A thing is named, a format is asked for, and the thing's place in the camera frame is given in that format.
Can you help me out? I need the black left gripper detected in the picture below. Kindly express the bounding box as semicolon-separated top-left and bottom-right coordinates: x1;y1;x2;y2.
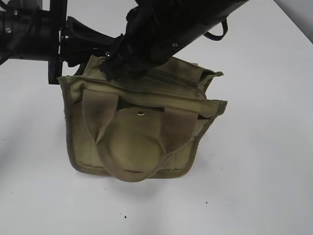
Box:
48;17;124;85

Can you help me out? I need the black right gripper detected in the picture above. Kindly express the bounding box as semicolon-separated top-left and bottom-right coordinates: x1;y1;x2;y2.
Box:
100;4;220;81

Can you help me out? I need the olive yellow canvas bag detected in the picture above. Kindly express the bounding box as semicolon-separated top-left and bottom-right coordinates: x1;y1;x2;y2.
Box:
59;56;227;183

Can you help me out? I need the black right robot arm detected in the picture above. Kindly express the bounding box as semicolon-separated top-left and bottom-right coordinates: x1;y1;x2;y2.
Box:
99;0;246;79

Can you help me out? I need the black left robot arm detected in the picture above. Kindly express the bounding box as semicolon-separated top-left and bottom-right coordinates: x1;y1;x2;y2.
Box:
0;0;117;85

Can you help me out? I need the black cable loop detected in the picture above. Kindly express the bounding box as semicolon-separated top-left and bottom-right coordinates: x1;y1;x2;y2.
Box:
204;21;228;41

